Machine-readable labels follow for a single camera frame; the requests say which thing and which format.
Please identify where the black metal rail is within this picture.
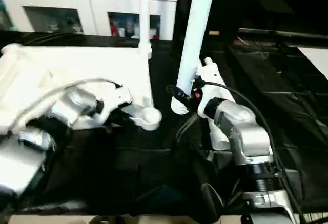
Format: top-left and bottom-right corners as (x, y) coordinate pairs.
(237, 27), (328, 48)

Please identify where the white board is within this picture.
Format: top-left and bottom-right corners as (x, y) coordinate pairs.
(300, 47), (328, 81)

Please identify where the black mat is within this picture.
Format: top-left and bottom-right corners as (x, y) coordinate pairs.
(0, 29), (328, 219)

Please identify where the white plastic table top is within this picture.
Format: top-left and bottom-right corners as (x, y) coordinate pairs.
(0, 43), (163, 135)

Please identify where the white glass-door cabinet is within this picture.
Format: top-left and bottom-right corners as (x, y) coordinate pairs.
(0, 0), (179, 41)

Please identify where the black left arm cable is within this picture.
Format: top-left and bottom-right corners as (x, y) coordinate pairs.
(14, 79), (125, 128)

